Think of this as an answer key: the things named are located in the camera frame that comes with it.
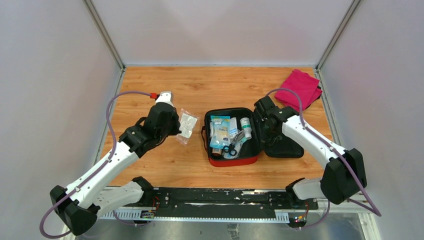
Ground black handled scissors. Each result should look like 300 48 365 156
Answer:
221 131 246 159

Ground white blue bandage roll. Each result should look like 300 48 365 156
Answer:
209 121 214 139

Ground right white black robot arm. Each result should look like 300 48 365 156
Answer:
254 96 367 209

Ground brown medicine bottle orange cap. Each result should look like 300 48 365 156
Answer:
211 148 222 158

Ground blue white mask packet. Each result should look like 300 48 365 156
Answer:
209 115 231 149

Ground clear bag teal header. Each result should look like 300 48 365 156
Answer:
225 137 247 159

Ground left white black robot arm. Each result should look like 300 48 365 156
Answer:
49 101 180 236

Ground red black medicine kit case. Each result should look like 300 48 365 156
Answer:
201 107 304 167

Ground small white plastic bottle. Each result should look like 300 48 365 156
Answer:
240 117 252 140

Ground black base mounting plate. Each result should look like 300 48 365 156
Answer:
138 187 319 220

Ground clear bag white gauze pad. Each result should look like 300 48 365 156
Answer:
176 108 199 146

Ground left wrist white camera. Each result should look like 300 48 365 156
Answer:
150 91 175 108

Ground pink folded cloth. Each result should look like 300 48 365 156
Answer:
274 69 322 112

